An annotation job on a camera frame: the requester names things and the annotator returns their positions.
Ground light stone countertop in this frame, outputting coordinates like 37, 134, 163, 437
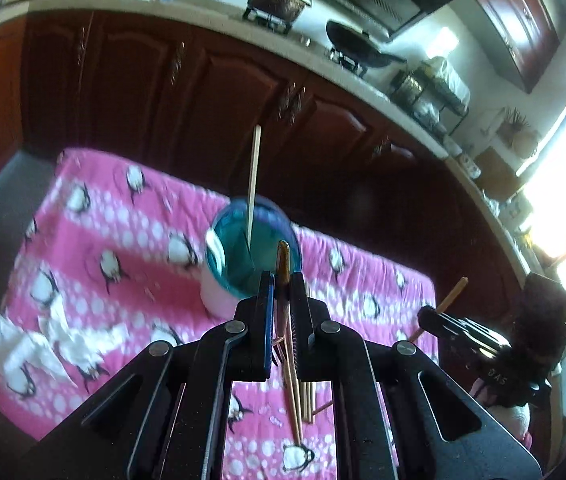
0, 0, 554, 281

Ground dark wooden kitchen cabinet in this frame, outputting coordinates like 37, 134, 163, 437
0, 10, 554, 311

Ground brown clay pot with lid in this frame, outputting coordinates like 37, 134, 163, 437
248, 0, 312, 23

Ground cardboard box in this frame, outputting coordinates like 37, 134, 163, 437
473, 147, 526, 201

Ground black wire dish rack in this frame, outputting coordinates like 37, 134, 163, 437
390, 57, 471, 133

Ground potted plant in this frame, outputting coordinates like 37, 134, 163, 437
498, 107, 541, 158

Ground wooden wall cabinet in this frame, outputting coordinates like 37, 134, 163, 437
443, 0, 561, 93

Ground dark brown utensil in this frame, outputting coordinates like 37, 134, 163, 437
274, 240, 305, 442

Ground black wok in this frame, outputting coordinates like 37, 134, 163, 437
326, 20, 408, 68

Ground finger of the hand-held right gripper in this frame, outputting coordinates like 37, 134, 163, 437
418, 305, 468, 343

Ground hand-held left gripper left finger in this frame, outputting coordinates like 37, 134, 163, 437
13, 271, 277, 480

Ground pink penguin print blanket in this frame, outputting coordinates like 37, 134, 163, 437
0, 147, 438, 480

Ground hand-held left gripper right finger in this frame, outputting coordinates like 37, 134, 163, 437
290, 272, 544, 480

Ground pink cup with teal inside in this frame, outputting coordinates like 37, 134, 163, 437
200, 195, 305, 318

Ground white spoon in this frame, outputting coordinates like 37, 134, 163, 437
205, 229, 228, 273

